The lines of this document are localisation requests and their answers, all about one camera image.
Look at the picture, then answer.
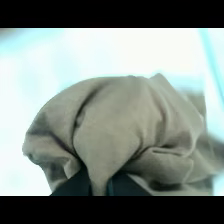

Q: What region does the beige garment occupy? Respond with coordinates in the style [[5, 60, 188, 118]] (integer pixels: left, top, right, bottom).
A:
[[21, 72, 224, 197]]

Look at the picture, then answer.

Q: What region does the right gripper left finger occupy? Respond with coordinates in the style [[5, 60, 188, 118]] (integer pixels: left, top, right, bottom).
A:
[[50, 165, 93, 197]]

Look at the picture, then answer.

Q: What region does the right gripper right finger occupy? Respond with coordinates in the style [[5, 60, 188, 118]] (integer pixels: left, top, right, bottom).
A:
[[105, 170, 153, 197]]

